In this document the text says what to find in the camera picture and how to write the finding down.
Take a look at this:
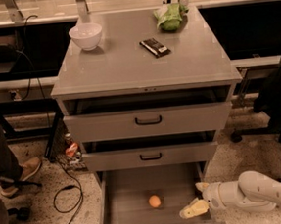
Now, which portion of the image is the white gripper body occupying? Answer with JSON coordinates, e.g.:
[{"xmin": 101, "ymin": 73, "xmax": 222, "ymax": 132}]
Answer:
[{"xmin": 202, "ymin": 183, "xmax": 225, "ymax": 209}]

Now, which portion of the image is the orange fruit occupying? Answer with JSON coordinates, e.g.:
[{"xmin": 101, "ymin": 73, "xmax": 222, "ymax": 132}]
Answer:
[{"xmin": 148, "ymin": 195, "xmax": 162, "ymax": 208}]

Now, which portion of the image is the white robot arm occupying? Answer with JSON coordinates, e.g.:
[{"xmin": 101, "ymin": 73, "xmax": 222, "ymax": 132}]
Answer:
[{"xmin": 180, "ymin": 171, "xmax": 281, "ymax": 219}]

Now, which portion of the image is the bottom grey drawer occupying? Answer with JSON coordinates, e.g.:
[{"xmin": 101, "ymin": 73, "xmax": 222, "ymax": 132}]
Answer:
[{"xmin": 100, "ymin": 163, "xmax": 226, "ymax": 224}]

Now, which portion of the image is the grey drawer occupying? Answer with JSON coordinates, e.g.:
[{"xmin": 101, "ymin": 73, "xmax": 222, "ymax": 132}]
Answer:
[
  {"xmin": 82, "ymin": 131, "xmax": 217, "ymax": 172},
  {"xmin": 61, "ymin": 86, "xmax": 231, "ymax": 142},
  {"xmin": 100, "ymin": 163, "xmax": 226, "ymax": 224}
]

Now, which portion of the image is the grey metal drawer cabinet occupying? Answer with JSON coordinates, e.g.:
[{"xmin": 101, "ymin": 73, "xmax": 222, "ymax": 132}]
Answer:
[{"xmin": 44, "ymin": 0, "xmax": 251, "ymax": 191}]

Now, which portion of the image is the middle grey drawer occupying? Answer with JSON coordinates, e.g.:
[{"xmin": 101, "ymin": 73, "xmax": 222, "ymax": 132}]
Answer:
[{"xmin": 82, "ymin": 131, "xmax": 217, "ymax": 172}]

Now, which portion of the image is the top grey drawer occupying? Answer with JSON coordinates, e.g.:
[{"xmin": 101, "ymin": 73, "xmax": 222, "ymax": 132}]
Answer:
[{"xmin": 61, "ymin": 86, "xmax": 231, "ymax": 142}]

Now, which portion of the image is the black snack bar wrapper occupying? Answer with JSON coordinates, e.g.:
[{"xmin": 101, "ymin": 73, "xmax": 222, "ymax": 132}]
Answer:
[{"xmin": 139, "ymin": 38, "xmax": 170, "ymax": 58}]

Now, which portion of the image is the green chip bag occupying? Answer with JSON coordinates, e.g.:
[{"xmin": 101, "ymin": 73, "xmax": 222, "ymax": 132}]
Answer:
[{"xmin": 154, "ymin": 3, "xmax": 189, "ymax": 32}]

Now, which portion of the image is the tan shoe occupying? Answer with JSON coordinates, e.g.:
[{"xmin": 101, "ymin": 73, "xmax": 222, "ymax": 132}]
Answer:
[{"xmin": 0, "ymin": 156, "xmax": 45, "ymax": 199}]

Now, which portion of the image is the white ceramic bowl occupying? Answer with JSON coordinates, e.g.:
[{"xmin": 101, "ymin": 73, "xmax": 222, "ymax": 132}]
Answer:
[{"xmin": 69, "ymin": 22, "xmax": 102, "ymax": 51}]

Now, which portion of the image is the dark bag on shelf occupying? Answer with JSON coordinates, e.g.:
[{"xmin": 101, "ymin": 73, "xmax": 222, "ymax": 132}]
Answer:
[{"xmin": 0, "ymin": 35, "xmax": 18, "ymax": 63}]

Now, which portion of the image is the black floor cable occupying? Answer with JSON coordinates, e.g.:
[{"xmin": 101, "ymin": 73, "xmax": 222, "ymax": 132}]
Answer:
[{"xmin": 14, "ymin": 12, "xmax": 87, "ymax": 224}]

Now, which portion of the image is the wire basket with bottles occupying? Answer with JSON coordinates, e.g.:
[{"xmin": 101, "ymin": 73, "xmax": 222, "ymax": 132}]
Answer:
[{"xmin": 53, "ymin": 121, "xmax": 87, "ymax": 171}]

